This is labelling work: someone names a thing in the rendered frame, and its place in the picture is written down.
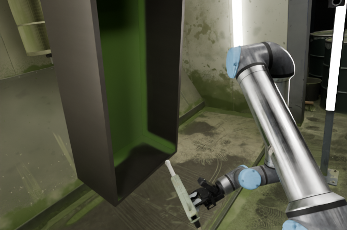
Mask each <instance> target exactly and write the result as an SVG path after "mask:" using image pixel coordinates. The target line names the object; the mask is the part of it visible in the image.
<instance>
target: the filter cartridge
mask: <svg viewBox="0 0 347 230"><path fill-rule="evenodd" d="M8 3H9V6H10V9H11V12H12V15H13V17H14V20H15V22H16V24H17V27H18V30H19V33H20V36H21V39H22V42H23V44H24V47H25V50H26V54H27V56H36V55H43V54H46V57H47V58H49V57H50V59H51V62H52V64H53V61H52V53H51V49H50V44H49V39H48V34H47V31H46V26H45V21H44V16H43V12H42V7H41V2H40V0H8Z"/></svg>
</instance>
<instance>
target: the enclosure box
mask: <svg viewBox="0 0 347 230"><path fill-rule="evenodd" d="M40 2H41V7H42V12H43V16H44V21H45V26H46V31H47V34H48V39H49V44H50V49H51V53H52V59H53V63H54V68H55V73H56V78H57V83H58V88H59V92H60V97H61V102H62V107H63V110H64V115H65V120H66V125H67V129H68V135H69V139H70V144H71V149H72V154H73V159H74V164H75V168H76V173H77V178H78V179H79V180H81V181H82V182H83V183H84V184H86V185H87V186H88V187H90V188H91V189H93V190H94V191H95V192H96V193H98V194H99V195H100V196H101V197H103V198H104V199H105V200H106V201H108V202H109V203H110V204H112V205H113V206H114V207H116V206H117V205H119V204H120V203H121V202H122V201H123V200H124V199H125V198H126V197H127V196H129V195H130V194H131V193H132V192H133V191H134V190H135V189H136V188H137V187H139V186H140V185H141V184H142V183H143V182H144V181H145V180H146V179H147V178H149V177H150V176H151V175H152V174H153V173H154V172H155V171H156V170H157V169H159V168H160V167H161V166H162V165H163V164H164V163H165V161H166V160H169V159H170V158H171V157H172V156H173V155H174V154H175V153H176V152H177V148H178V128H179V108H180V89H181V69H182V50H183V30H184V10H185V0H40Z"/></svg>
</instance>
